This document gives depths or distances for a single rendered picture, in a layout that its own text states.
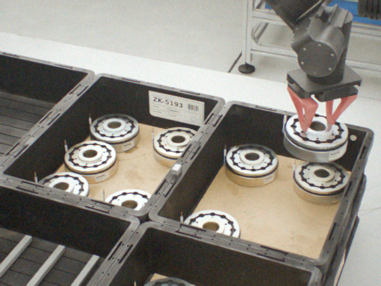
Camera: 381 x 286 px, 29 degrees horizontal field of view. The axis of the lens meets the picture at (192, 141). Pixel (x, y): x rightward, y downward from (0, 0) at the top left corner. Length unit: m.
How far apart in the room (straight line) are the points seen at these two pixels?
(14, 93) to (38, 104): 0.08
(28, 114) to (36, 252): 0.45
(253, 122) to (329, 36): 0.48
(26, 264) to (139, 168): 0.32
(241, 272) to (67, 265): 0.31
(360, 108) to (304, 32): 0.91
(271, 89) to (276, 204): 0.64
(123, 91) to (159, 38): 2.20
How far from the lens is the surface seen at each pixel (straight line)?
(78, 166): 1.46
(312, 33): 1.06
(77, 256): 1.31
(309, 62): 1.07
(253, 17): 3.35
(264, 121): 1.49
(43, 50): 2.22
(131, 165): 1.50
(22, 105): 1.73
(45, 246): 1.34
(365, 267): 1.49
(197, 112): 1.54
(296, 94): 1.18
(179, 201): 1.31
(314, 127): 1.26
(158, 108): 1.57
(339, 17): 1.13
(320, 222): 1.37
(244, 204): 1.40
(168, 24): 3.92
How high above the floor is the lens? 1.73
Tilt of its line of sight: 35 degrees down
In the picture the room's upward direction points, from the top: straight up
